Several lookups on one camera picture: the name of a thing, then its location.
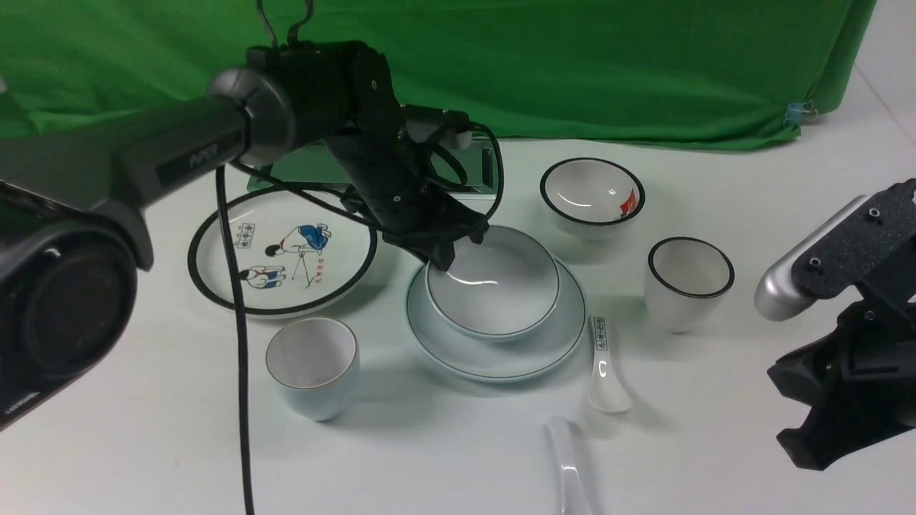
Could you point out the black-rimmed bowl with red print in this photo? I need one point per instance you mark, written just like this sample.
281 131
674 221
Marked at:
592 199

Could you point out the pale blue bowl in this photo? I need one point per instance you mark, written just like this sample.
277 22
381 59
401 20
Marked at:
496 290

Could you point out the plain white ceramic spoon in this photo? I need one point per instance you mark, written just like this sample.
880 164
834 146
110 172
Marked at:
573 498

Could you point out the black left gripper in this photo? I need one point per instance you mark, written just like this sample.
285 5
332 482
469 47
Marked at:
387 186

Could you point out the black-rimmed illustrated plate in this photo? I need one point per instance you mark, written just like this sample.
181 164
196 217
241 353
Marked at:
292 257

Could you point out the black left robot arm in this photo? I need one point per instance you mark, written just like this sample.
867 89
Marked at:
74 234

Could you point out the black-rimmed white cup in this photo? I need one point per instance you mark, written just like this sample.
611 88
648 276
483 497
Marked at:
685 280

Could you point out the blue binder clip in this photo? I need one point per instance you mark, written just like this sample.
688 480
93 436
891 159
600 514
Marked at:
800 113

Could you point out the pale blue plain plate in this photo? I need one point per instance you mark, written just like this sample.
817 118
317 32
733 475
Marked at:
445 350

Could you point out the green backdrop cloth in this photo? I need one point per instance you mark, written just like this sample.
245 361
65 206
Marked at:
710 75

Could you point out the pale blue cup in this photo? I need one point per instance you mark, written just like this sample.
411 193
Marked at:
315 363

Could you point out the white spoon with printed handle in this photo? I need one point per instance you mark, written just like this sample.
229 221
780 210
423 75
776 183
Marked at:
606 393

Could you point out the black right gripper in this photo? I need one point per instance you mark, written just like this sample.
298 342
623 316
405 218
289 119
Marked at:
858 380

